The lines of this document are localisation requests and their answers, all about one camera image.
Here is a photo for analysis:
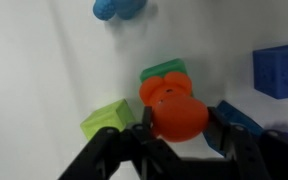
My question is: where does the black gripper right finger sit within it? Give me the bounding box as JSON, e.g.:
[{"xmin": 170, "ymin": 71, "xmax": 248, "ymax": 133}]
[{"xmin": 207, "ymin": 106, "xmax": 272, "ymax": 180}]

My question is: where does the lime green cube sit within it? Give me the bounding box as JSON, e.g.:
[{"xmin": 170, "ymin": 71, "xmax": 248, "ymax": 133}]
[{"xmin": 80, "ymin": 99, "xmax": 136, "ymax": 140}]

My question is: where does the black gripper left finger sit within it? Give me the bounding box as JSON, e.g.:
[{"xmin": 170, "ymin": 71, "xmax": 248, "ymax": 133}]
[{"xmin": 58, "ymin": 127, "xmax": 139, "ymax": 180}]

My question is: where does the dark blue cube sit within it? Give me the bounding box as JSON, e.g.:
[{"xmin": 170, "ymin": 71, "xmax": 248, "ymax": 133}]
[{"xmin": 252, "ymin": 45, "xmax": 288, "ymax": 99}]

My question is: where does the orange rubber toy figure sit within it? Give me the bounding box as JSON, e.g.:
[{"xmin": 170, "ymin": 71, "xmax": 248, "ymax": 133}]
[{"xmin": 139, "ymin": 71, "xmax": 209, "ymax": 142}]

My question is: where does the light blue rubber animal toy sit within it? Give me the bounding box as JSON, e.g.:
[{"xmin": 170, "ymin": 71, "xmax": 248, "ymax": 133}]
[{"xmin": 92, "ymin": 0, "xmax": 147, "ymax": 21}]

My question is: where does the dark teal-blue cube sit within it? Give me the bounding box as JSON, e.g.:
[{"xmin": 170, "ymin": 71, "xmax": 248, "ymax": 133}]
[{"xmin": 203, "ymin": 100, "xmax": 263, "ymax": 155}]

